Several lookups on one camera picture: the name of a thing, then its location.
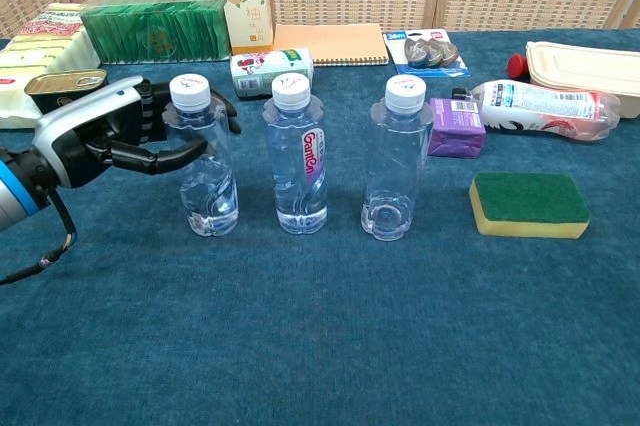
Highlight plastic bottle red white label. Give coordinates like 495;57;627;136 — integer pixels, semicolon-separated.
452;78;621;145

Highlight white green tissue pack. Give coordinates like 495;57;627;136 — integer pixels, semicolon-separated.
229;47;315;100

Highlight clear water bottle white cap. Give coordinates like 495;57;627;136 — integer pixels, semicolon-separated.
162;72;240;238
360;74;435;243

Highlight blue correction tape pack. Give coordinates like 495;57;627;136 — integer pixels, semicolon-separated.
382;29;472;78

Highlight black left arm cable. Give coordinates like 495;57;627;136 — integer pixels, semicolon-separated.
0;185;79;287

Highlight small red object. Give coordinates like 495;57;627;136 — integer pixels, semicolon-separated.
507;53;532;80

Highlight blue table cloth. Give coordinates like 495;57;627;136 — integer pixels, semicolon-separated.
0;28;640;426

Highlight yellow sponge multipack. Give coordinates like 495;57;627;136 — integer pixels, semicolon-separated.
0;2;101;130

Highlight green and yellow sponge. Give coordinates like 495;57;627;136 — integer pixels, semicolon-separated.
468;172;591;240

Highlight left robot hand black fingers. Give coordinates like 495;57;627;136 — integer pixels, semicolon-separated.
32;74;242;192

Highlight green packet stack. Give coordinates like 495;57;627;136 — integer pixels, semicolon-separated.
80;0;232;65

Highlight orange spiral notebook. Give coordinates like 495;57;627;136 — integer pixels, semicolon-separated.
272;23;390;68

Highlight beige lidded food container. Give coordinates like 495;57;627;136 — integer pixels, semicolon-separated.
524;40;640;120

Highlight small purple box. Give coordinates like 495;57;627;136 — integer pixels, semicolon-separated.
427;97;487;160

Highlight clear bottle with pink label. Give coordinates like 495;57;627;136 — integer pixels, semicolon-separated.
262;72;329;236

